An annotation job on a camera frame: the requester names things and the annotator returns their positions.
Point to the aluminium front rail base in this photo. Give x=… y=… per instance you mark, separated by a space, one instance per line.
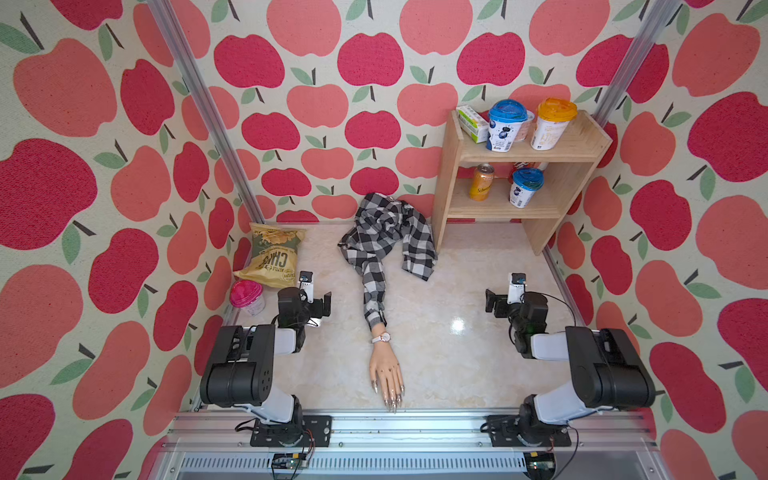
x=409 y=444

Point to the blue lid cup lower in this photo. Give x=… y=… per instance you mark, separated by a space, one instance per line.
x=524 y=184

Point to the orange lid white cup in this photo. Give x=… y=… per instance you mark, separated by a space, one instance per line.
x=553 y=117

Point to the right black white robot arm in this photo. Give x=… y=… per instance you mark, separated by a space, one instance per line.
x=606 y=372

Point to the small pink white cup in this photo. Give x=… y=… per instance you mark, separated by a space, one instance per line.
x=525 y=127

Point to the yellow green chips bag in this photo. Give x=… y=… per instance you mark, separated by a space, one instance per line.
x=274 y=256

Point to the orange soda can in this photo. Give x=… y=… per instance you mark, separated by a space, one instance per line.
x=482 y=182

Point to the blue lid yogurt cup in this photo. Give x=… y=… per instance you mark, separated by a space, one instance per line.
x=506 y=118

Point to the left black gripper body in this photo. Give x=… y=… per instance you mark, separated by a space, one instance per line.
x=304 y=316

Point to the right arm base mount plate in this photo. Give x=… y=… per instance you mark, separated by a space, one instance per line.
x=519 y=431

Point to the left aluminium frame post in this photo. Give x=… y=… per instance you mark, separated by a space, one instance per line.
x=173 y=34

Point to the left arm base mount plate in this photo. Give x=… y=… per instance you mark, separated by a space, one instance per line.
x=314 y=430

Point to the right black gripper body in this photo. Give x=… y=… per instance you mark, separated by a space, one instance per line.
x=514 y=322

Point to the pink white wrist watch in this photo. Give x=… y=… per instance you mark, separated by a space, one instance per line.
x=384 y=337

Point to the pink lidded plastic cup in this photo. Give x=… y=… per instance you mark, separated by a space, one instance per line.
x=248 y=296

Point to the green white small carton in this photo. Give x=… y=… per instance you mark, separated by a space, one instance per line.
x=473 y=124

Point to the aluminium frame post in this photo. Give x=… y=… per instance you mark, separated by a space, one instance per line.
x=173 y=34
x=654 y=17

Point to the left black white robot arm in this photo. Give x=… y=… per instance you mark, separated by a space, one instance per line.
x=240 y=369

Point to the mannequin hand with silver nails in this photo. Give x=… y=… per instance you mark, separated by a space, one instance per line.
x=385 y=372

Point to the black white plaid shirt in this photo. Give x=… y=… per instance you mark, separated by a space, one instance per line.
x=381 y=223

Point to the right aluminium frame post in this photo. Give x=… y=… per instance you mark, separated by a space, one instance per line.
x=654 y=17

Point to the wooden two-tier shelf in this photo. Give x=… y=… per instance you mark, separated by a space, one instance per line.
x=538 y=197

